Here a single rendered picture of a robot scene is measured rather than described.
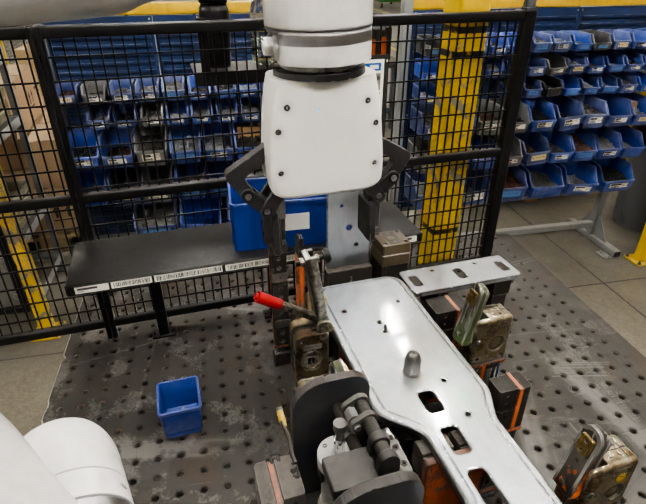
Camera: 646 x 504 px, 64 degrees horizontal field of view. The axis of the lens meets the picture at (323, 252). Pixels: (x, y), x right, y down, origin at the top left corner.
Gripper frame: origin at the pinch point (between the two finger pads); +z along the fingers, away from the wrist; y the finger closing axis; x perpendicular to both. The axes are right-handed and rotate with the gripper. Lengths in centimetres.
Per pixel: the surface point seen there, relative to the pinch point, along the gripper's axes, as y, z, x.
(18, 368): -101, 145, 170
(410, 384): 22, 45, 19
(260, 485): -8.6, 37.3, 1.3
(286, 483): -5.3, 37.0, 0.4
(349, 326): 17, 46, 38
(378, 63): 42, 3, 90
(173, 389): -23, 69, 55
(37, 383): -91, 145, 157
